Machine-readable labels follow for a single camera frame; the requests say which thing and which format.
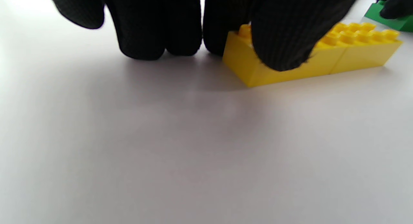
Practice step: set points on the green lego brick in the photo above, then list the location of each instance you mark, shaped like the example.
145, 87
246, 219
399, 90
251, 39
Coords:
398, 24

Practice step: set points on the person's left hand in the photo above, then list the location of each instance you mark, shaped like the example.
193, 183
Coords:
284, 30

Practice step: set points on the yellow lego brick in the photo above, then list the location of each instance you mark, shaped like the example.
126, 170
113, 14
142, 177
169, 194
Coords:
364, 53
245, 63

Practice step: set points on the person's right hand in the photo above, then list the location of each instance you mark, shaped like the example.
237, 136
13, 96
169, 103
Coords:
398, 4

